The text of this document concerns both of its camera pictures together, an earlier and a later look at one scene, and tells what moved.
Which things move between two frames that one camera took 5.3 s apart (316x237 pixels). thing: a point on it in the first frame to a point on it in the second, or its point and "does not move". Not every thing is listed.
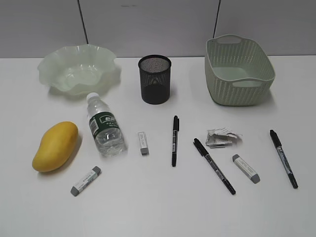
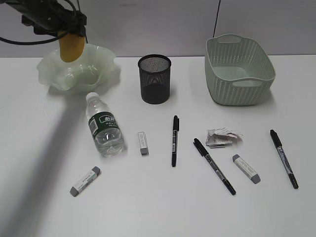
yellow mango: (57, 143) to (71, 46)
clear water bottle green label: (105, 127) does not move
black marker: (283, 159) does not move
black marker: (176, 129) does not move
